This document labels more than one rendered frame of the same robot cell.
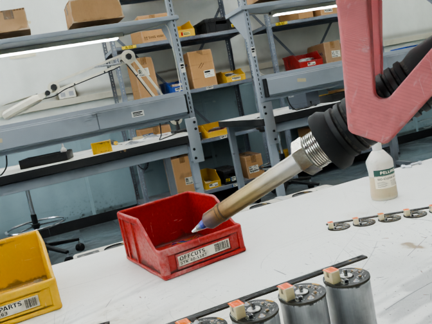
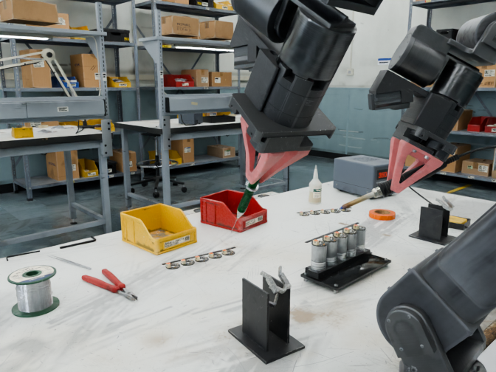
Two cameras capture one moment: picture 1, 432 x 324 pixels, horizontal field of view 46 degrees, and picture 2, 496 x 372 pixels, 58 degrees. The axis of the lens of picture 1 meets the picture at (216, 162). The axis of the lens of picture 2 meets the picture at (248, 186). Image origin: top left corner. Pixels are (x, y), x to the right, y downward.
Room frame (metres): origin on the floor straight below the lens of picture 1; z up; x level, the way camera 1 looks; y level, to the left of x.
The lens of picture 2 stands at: (-0.35, 0.42, 1.06)
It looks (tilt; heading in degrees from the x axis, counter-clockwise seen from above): 13 degrees down; 336
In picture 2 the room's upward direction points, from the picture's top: straight up
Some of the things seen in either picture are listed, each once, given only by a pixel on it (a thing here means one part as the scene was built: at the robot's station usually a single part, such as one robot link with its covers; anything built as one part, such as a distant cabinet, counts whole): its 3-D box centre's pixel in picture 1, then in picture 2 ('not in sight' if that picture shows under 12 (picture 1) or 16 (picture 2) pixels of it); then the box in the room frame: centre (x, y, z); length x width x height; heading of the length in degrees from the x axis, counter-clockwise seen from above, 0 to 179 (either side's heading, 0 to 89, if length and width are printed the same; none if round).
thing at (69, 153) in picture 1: (47, 159); not in sight; (2.61, 0.86, 0.77); 0.24 x 0.16 x 0.04; 94
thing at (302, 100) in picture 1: (303, 99); (190, 117); (3.01, -0.58, 0.80); 0.15 x 0.12 x 0.10; 38
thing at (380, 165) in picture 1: (378, 159); (315, 184); (0.64, -0.21, 0.80); 0.03 x 0.03 x 0.10
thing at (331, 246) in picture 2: not in sight; (329, 253); (0.23, 0.02, 0.79); 0.02 x 0.02 x 0.05
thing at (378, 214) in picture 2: not in sight; (381, 214); (0.46, -0.28, 0.76); 0.06 x 0.06 x 0.01
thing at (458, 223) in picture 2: not in sight; (449, 221); (0.35, -0.38, 0.76); 0.07 x 0.05 x 0.02; 26
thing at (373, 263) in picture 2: not in sight; (347, 269); (0.22, -0.01, 0.76); 0.16 x 0.07 x 0.01; 110
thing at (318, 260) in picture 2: not in sight; (318, 257); (0.22, 0.05, 0.79); 0.02 x 0.02 x 0.05
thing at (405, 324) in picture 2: not in sight; (437, 329); (-0.10, 0.14, 0.85); 0.09 x 0.06 x 0.06; 113
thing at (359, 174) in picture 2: not in sight; (366, 176); (0.67, -0.40, 0.80); 0.15 x 0.12 x 0.10; 10
